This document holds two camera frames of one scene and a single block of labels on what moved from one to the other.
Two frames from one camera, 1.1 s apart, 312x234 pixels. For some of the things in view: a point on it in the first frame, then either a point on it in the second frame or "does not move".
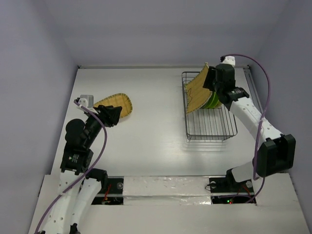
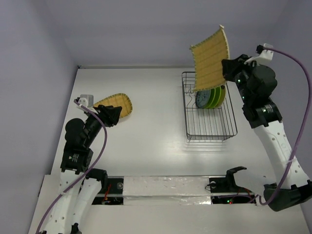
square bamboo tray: (196, 95) -> (208, 56)
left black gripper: (109, 114) does not move
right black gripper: (210, 78) -> (234, 69)
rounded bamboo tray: (119, 99) does not move
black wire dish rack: (215, 124) does not move
